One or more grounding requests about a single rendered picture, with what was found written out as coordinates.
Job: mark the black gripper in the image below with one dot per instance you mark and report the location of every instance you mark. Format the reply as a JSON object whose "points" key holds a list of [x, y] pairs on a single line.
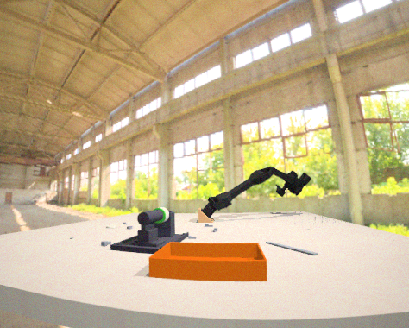
{"points": [[281, 191]]}

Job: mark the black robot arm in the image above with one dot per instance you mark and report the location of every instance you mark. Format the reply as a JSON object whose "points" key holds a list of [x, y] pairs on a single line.
{"points": [[224, 199]]}

